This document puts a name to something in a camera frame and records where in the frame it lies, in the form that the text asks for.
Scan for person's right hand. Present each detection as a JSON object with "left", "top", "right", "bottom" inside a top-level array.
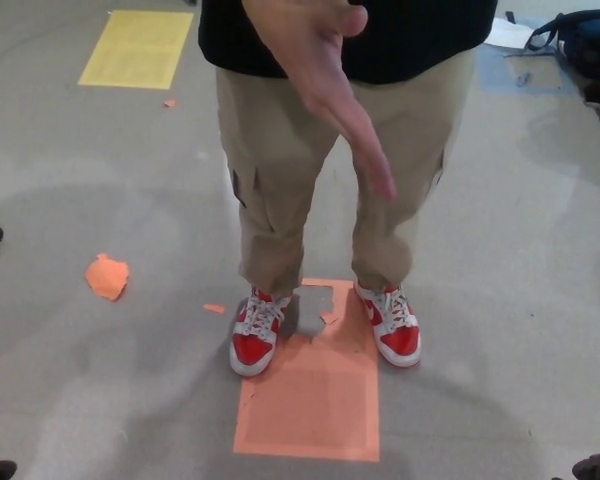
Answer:
[{"left": 243, "top": 0, "right": 398, "bottom": 202}]

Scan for khaki cargo pants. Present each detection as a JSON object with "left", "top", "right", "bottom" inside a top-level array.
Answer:
[{"left": 214, "top": 49, "right": 477, "bottom": 299}]

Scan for black t-shirt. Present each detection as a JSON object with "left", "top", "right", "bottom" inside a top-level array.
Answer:
[{"left": 198, "top": 0, "right": 499, "bottom": 86}]

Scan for yellow paper floor sheet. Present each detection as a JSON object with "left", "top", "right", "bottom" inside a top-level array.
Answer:
[{"left": 77, "top": 10, "right": 196, "bottom": 92}]

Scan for white paper sheet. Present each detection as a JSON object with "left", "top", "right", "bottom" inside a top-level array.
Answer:
[{"left": 484, "top": 18, "right": 534, "bottom": 51}]

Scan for crumpled orange paper piece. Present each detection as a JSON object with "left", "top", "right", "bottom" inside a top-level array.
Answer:
[{"left": 84, "top": 253, "right": 131, "bottom": 303}]

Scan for blue paper floor sheet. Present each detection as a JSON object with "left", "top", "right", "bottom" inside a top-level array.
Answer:
[{"left": 479, "top": 48, "right": 579, "bottom": 97}]

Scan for red white left sneaker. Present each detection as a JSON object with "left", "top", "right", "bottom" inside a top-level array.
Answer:
[{"left": 353, "top": 279, "right": 423, "bottom": 369}]

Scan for red white sneaker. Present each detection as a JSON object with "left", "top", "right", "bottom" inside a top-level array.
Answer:
[
  {"left": 353, "top": 279, "right": 423, "bottom": 369},
  {"left": 228, "top": 287, "right": 293, "bottom": 378}
]

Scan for blue backpack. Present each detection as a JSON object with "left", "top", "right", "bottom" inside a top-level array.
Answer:
[{"left": 523, "top": 10, "right": 600, "bottom": 79}]

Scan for red white right sneaker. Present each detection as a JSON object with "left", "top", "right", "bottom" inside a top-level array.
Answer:
[{"left": 228, "top": 287, "right": 293, "bottom": 378}]

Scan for orange paper floor sheet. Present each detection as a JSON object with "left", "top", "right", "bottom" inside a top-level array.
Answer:
[{"left": 232, "top": 278, "right": 382, "bottom": 464}]

